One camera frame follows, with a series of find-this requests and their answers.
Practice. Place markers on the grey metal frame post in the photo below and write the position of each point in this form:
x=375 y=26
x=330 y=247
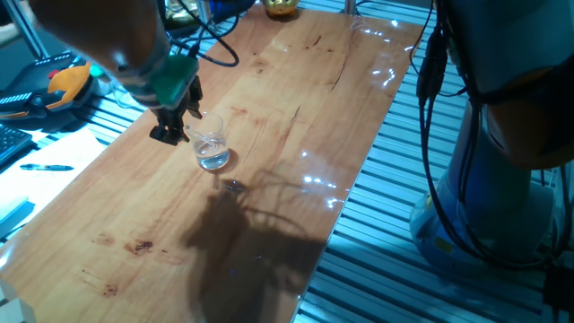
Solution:
x=27 y=29

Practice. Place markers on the white paper sheet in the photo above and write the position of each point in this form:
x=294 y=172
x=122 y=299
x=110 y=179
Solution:
x=54 y=184

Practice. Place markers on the clear glass stirring rod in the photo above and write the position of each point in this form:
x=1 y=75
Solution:
x=202 y=137

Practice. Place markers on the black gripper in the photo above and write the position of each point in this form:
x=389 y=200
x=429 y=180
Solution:
x=172 y=117

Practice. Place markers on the glossy wooden board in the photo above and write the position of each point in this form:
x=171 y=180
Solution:
x=269 y=134

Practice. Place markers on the dark ballpoint pen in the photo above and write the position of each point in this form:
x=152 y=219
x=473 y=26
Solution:
x=45 y=167

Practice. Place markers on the gold foil bag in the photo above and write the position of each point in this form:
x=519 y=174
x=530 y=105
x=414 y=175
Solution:
x=179 y=11

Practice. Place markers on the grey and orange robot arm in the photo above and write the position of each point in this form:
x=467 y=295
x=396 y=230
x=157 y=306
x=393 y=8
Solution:
x=112 y=36

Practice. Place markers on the blue cloth bag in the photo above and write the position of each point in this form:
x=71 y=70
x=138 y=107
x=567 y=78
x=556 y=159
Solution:
x=233 y=6

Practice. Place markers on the black orange teach pendant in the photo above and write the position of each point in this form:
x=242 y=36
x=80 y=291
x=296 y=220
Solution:
x=67 y=85

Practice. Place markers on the black computer keyboard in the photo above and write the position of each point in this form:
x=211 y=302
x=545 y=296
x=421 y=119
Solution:
x=11 y=141

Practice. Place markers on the gold piggy bank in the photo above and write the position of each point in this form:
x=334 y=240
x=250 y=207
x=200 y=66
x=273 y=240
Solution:
x=280 y=6

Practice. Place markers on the aluminium frame post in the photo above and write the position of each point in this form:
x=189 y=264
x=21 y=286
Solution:
x=350 y=5

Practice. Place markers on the person's bare forearm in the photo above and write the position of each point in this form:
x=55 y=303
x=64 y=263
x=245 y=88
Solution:
x=9 y=33

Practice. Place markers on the small teal object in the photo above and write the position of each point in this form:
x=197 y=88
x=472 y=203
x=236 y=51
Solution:
x=96 y=71

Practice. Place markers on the glass beaker with water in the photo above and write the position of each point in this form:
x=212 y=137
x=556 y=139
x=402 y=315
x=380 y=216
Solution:
x=213 y=157

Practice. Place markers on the white and blue notebook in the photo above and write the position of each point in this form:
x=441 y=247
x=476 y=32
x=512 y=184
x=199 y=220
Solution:
x=13 y=215

